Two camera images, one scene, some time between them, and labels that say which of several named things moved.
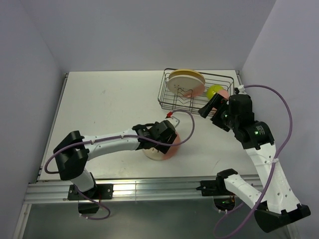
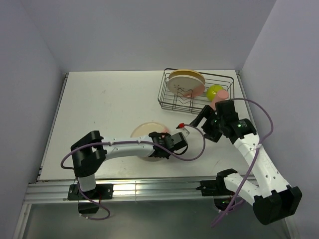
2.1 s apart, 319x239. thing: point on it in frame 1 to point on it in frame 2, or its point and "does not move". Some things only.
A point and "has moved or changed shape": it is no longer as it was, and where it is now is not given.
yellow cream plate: [186, 71] does not move
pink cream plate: [153, 154] has moved or changed shape
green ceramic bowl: [213, 89] does not move
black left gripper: [168, 140] to [166, 134]
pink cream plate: [186, 85] does not move
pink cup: [224, 93] does not move
